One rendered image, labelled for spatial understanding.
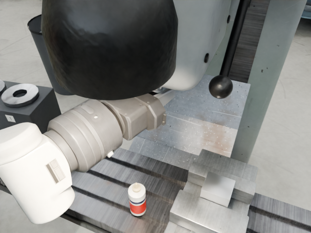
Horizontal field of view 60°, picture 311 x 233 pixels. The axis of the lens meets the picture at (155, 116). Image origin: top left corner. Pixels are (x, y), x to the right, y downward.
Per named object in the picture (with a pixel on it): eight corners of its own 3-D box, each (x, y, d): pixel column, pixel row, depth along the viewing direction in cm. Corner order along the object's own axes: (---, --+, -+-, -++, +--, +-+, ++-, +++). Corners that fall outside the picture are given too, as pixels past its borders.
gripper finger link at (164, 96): (171, 97, 50) (148, 113, 46) (172, 82, 47) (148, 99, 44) (178, 101, 49) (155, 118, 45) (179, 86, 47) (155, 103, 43)
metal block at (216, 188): (224, 215, 58) (229, 200, 54) (198, 204, 60) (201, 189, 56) (230, 196, 61) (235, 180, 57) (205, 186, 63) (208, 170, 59)
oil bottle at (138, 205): (142, 218, 65) (140, 193, 58) (127, 212, 66) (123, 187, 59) (148, 205, 68) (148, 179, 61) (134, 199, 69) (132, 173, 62)
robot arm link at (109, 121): (168, 94, 40) (106, 136, 33) (165, 138, 46) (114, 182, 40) (111, 64, 46) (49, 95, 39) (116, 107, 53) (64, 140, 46)
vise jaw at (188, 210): (239, 252, 53) (243, 243, 50) (168, 221, 58) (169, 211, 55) (245, 225, 57) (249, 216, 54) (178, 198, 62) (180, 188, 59)
